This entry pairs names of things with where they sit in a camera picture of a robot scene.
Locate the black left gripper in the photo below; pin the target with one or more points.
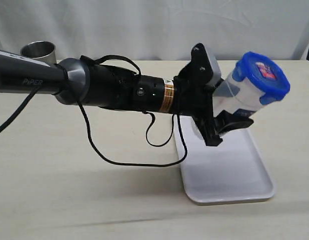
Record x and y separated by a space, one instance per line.
195 99

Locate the white rectangular tray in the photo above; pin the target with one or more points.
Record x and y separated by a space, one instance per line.
233 172

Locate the clear plastic tall container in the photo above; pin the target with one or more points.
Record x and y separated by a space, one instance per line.
245 95

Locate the white backdrop curtain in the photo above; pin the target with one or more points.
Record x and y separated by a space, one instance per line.
158 29

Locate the blue container lid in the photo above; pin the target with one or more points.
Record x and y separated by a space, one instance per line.
264 74

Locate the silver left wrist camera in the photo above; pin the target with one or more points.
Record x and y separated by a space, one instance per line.
216 72

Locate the stainless steel cup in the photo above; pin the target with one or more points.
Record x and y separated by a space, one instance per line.
44 51

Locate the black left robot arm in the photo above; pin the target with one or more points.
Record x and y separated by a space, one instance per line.
92 82

